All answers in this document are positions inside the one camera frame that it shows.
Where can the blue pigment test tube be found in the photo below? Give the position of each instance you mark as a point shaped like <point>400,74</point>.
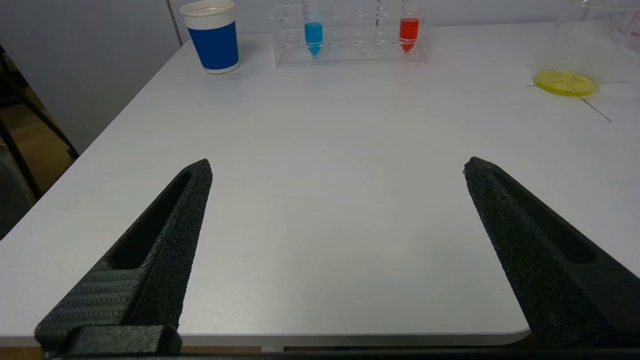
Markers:
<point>313,36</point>

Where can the blue paper cup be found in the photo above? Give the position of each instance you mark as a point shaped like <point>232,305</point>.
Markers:
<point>216,47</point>

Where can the black stand frame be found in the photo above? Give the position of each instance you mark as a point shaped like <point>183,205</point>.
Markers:
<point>50,127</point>

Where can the clear glass beaker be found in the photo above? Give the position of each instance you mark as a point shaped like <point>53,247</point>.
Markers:
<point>565,82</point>

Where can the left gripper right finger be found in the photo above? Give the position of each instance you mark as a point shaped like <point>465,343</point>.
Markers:
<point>540,280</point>

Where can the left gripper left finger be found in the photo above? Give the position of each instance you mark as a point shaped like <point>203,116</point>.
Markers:
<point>165,270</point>

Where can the red pigment test tube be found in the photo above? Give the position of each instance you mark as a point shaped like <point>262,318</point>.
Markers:
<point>408,32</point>

